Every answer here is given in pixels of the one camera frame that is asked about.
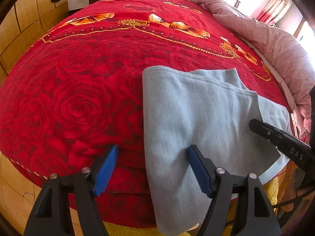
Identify grey fleece pants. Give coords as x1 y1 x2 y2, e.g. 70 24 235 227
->
142 66 290 235

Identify red floral bed blanket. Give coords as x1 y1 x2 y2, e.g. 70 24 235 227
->
1 0 287 233

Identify yellow fluffy rug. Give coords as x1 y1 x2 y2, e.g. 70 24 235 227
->
103 179 280 236

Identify pink checked quilt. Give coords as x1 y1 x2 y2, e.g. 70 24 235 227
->
190 0 314 138

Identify red and white curtain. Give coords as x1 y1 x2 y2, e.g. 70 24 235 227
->
256 0 293 26

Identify wooden wardrobe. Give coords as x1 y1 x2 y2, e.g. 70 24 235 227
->
1 0 69 84

